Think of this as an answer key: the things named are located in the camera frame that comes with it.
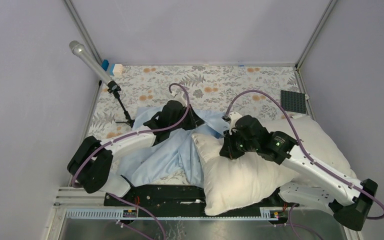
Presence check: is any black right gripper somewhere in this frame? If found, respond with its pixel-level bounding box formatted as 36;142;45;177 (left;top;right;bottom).
220;127;259;160

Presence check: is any light blue pillowcase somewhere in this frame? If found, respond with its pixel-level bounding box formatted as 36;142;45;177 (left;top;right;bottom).
116;109;228;187

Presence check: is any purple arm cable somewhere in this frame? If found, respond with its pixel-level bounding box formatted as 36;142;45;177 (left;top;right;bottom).
70;82;192;188
221;89;384;221

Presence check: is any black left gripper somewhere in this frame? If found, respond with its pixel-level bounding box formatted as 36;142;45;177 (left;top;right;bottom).
169;104;205;132

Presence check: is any cream white pillow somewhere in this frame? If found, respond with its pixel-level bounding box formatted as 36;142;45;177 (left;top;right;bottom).
191;116;356;216

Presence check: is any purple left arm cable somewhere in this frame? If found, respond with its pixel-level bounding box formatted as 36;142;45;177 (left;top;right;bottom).
70;82;192;188

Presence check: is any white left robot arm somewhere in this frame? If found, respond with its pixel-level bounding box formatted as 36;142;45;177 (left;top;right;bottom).
67;100;205;206

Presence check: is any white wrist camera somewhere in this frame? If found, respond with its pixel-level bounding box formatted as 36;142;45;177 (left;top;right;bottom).
222;111;243;135
173;92;188;106

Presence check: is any dark grey studded baseplate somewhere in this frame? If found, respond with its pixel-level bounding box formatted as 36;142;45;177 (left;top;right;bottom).
280;90;307;114

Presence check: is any silver microphone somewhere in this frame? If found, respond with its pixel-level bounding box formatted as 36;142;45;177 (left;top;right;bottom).
69;40;113;85

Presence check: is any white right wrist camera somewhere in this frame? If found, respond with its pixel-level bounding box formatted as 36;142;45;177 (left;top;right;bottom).
222;111;243;135

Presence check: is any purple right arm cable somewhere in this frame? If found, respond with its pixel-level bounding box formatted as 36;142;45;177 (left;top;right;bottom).
221;89;384;221

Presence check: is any floral patterned table mat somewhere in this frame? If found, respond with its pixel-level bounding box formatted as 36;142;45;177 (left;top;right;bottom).
81;64;315;187

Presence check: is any white slotted cable duct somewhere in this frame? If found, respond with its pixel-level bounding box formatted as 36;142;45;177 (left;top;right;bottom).
65;207;279;221

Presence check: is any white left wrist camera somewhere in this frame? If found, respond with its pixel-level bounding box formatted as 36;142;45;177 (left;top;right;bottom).
173;92;188;106

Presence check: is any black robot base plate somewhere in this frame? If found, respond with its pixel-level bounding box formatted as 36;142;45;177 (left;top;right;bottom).
104;184;293;218

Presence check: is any blue and white block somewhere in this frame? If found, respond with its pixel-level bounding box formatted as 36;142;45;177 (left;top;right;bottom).
101;59;125;78

